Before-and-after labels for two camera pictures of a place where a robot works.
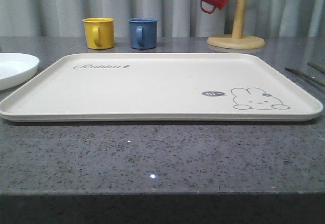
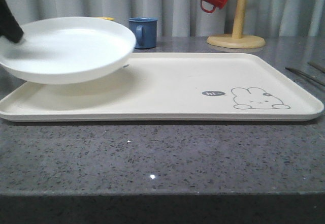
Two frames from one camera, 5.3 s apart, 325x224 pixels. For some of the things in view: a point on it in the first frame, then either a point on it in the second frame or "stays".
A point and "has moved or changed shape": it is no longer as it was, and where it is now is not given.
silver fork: x=306 y=75 stays
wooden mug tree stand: x=237 y=40 stays
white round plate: x=16 y=68 has moved or changed shape
